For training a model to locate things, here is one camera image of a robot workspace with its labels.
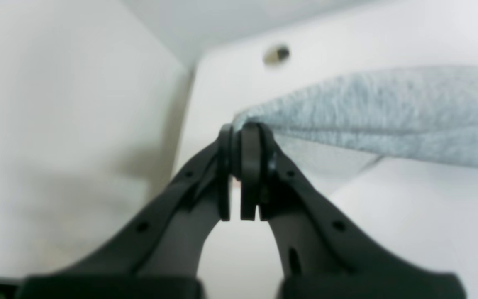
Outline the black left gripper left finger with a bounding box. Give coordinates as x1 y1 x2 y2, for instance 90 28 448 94
17 124 233 299

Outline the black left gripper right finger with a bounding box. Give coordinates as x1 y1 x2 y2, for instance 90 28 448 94
239 123 467 299

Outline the grey T-shirt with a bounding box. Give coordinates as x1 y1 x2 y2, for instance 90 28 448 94
232 66 478 178

